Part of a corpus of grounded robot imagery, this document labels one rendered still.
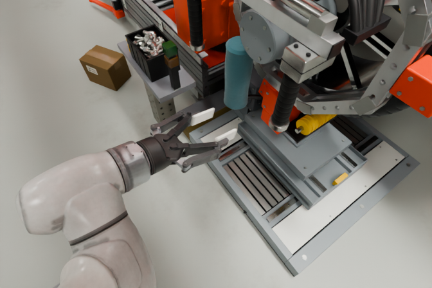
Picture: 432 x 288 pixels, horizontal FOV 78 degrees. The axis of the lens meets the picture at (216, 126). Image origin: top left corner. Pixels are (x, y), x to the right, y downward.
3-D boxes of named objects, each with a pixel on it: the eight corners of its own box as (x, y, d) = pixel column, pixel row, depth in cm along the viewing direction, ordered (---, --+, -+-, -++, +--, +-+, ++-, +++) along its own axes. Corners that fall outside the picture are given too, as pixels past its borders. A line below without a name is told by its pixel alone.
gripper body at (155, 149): (153, 162, 50) (193, 143, 55) (131, 134, 54) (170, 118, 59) (152, 185, 55) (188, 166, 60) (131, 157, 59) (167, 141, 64)
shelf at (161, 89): (196, 86, 113) (196, 81, 111) (161, 103, 108) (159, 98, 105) (150, 36, 134) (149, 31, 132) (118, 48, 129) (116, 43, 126)
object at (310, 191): (360, 168, 128) (369, 158, 120) (307, 211, 116) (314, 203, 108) (287, 103, 152) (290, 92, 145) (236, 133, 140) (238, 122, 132)
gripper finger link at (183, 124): (166, 152, 59) (160, 150, 60) (190, 125, 67) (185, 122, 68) (167, 141, 57) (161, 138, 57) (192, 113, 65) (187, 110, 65)
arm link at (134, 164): (101, 140, 50) (131, 129, 54) (105, 170, 56) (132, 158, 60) (125, 174, 46) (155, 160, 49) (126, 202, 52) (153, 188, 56)
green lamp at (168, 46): (178, 54, 95) (177, 45, 92) (168, 58, 94) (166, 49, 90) (172, 48, 97) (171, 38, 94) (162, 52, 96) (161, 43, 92)
